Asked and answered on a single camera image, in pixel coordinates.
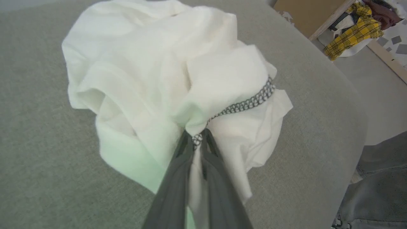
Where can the white laundry basket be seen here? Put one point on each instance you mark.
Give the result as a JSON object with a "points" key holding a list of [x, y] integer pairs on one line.
{"points": [[359, 47]]}

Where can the grey denim jeans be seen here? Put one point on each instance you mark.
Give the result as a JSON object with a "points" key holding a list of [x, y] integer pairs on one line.
{"points": [[381, 190]]}

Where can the yellow plaid garment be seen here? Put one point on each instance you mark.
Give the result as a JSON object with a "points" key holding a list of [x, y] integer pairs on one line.
{"points": [[356, 33]]}

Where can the white long-sleeve garment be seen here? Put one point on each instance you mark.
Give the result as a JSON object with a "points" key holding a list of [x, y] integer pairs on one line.
{"points": [[143, 63]]}

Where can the dark red garment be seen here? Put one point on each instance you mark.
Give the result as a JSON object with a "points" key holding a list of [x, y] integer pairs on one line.
{"points": [[383, 14]]}

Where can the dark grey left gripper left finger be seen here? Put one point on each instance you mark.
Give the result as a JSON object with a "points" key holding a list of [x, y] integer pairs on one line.
{"points": [[173, 190]]}

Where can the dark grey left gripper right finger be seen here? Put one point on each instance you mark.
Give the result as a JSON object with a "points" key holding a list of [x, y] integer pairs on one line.
{"points": [[219, 194]]}

